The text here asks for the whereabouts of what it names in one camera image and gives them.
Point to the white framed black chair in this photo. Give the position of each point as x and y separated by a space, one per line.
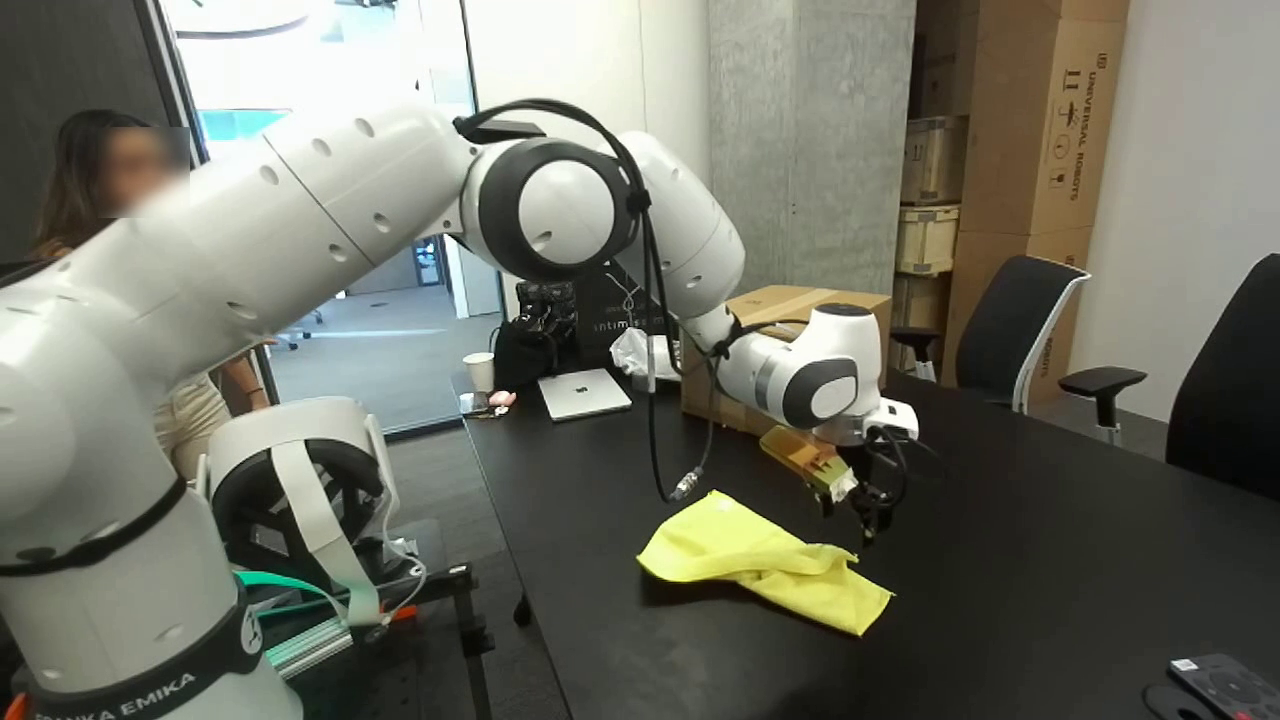
1007 326

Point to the small stacked cardboard box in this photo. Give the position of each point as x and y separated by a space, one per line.
920 305
931 242

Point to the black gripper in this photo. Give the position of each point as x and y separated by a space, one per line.
884 469

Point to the black tripod stand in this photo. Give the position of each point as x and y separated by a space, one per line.
468 618

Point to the black bulky equipment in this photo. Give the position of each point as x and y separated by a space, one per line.
562 326

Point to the yellow cloth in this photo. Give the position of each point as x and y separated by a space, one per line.
747 554

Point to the white paper cup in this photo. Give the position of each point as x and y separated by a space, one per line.
477 369

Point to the silver laptop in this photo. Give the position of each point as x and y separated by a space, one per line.
587 393

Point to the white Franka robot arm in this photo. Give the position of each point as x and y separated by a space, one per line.
162 305

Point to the black office chair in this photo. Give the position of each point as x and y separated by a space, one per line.
1233 384

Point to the small black remote device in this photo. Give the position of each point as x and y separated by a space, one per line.
1225 684

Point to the brown cardboard box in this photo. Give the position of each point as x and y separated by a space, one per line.
803 305

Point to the tall brown cardboard carton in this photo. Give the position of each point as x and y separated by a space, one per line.
1054 133

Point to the seated person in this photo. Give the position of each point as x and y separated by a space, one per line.
75 201

